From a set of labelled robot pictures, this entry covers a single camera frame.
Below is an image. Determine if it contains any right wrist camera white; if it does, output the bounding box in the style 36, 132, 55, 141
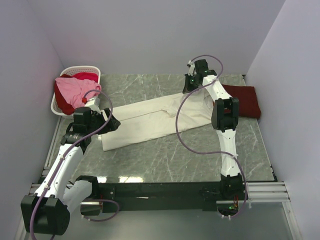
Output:
187, 60, 196, 76

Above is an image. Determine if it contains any pink t-shirt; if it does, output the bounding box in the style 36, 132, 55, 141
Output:
54, 77, 102, 115

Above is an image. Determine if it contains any aluminium frame rail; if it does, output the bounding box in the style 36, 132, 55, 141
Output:
14, 117, 303, 240

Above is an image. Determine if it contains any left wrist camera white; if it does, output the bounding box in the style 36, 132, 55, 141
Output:
84, 96, 100, 112

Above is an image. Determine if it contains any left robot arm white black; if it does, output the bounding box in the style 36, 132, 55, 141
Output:
20, 107, 121, 238

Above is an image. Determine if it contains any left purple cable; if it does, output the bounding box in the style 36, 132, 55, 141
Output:
29, 90, 121, 236

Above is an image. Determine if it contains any white plastic laundry basket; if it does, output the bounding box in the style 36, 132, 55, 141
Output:
50, 65, 101, 119

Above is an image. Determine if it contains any black base beam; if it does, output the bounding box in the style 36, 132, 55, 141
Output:
86, 181, 248, 213

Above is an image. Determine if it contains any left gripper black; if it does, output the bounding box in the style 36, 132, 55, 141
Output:
86, 107, 120, 136

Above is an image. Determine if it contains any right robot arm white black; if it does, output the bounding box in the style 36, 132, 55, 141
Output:
182, 59, 245, 200

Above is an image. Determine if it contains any cream white t-shirt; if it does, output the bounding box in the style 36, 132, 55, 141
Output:
101, 89, 213, 152

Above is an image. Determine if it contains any folded maroon t-shirt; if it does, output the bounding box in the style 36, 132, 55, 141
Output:
222, 84, 261, 119

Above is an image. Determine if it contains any red t-shirt in basket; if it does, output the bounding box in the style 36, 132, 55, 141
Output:
54, 71, 100, 116

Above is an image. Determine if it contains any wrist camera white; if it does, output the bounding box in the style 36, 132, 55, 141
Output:
187, 60, 196, 76
84, 96, 100, 112

